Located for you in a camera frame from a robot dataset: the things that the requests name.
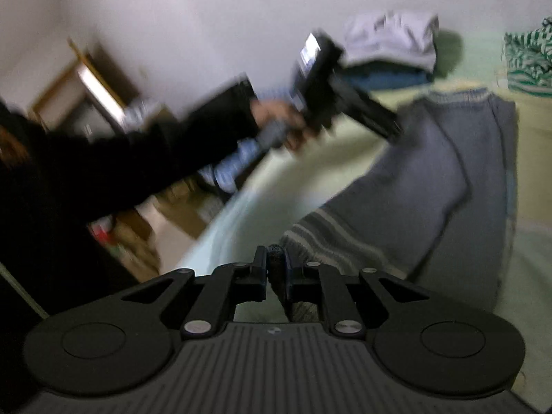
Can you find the green striped garment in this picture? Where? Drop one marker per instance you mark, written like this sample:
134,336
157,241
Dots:
530,60

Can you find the blue folded garment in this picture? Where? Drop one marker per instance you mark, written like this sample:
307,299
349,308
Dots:
388,80

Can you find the person's left hand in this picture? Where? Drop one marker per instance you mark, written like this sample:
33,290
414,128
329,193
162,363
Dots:
276,114

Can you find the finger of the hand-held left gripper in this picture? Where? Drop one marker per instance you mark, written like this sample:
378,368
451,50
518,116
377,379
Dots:
371,110

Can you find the brown cardboard box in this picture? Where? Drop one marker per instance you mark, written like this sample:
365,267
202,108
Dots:
172,211

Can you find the person's left forearm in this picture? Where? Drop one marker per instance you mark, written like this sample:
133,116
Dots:
181,146

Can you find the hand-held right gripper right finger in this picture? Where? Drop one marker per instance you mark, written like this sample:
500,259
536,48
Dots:
288,285

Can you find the white folded garment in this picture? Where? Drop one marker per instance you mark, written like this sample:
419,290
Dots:
392,39

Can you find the yellow printed bed sheet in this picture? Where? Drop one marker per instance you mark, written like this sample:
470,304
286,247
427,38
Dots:
530,181

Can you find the wooden cabinet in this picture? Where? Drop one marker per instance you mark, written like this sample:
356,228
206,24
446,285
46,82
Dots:
82,90

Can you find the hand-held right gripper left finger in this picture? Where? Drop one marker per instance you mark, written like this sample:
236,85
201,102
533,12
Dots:
258,274

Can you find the grey knit sweater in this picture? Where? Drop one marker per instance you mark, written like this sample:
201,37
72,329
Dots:
414,189

